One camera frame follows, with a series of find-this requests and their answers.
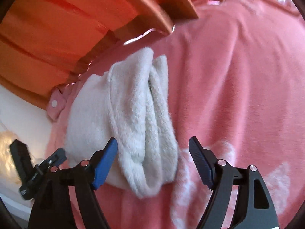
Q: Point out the pink pillow with white dot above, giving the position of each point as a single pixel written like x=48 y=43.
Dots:
x=56 y=103

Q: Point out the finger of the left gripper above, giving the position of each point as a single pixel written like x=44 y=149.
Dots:
x=23 y=165
x=56 y=159

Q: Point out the cream sweater with black hearts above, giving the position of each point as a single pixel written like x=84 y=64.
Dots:
x=129 y=103

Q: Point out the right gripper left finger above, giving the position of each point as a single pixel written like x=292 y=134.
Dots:
x=52 y=206

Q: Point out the white feather lamp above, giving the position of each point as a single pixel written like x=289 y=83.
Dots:
x=7 y=166

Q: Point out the wooden bed headboard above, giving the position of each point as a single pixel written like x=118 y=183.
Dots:
x=159 y=15

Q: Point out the pink fleece blanket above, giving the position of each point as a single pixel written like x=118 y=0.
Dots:
x=236 y=82

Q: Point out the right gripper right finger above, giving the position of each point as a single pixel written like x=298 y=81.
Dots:
x=253 y=206

